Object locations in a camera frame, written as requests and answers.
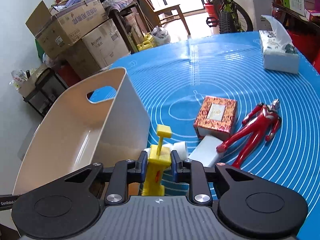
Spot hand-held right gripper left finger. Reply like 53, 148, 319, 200
64, 151, 148, 206

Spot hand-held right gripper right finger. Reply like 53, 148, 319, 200
171, 150, 255, 205

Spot yellow plastic toy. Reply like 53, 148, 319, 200
141, 124, 173, 197

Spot white plastic bottle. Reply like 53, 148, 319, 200
144, 141, 189, 160

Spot white rectangular box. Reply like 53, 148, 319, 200
187, 135, 224, 168

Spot red patterned box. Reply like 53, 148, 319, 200
193, 95, 238, 140

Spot beige plastic basket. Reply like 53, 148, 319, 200
12, 67, 150, 195

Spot red hero action figure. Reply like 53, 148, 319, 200
216, 99, 282, 168

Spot blue silicone mat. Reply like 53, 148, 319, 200
110, 30, 320, 240

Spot red storage box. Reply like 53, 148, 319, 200
57, 65, 80, 87

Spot small cardboard box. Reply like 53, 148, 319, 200
19, 64, 48, 98

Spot black metal rack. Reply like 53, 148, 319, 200
24, 67, 68, 117

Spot yellow plastic jugs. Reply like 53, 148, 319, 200
136, 34, 157, 53

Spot large cardboard box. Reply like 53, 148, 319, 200
62, 19, 130, 79

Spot clear plastic bag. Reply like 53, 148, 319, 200
150, 26, 171, 47

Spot dark wooden table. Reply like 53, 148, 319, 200
104, 0, 150, 53

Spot white tissue box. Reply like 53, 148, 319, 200
259, 15, 300, 74

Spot green bag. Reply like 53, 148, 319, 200
35, 39, 45, 60

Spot wooden chair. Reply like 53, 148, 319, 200
131, 0, 192, 35

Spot green bicycle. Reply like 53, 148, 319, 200
204, 0, 254, 34

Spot open cardboard box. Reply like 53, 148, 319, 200
25, 0, 109, 53

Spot wooden side shelf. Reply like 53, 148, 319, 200
271, 1, 320, 63

